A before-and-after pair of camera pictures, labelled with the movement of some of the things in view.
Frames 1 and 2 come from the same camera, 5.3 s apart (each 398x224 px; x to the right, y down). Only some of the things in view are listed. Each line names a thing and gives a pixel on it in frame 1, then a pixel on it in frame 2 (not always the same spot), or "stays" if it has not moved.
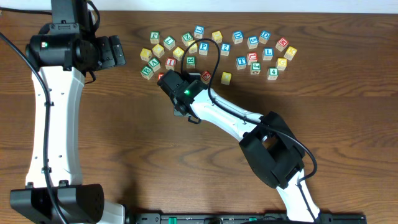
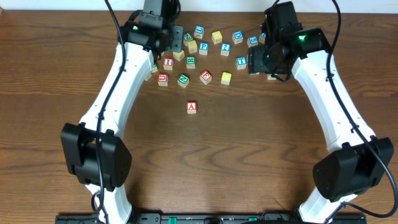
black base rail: (241, 218) stays
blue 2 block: (226, 48) stays
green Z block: (186, 38) stays
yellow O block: (226, 78) stays
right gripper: (176, 103) -> (255, 61)
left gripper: (107, 60) -> (177, 33)
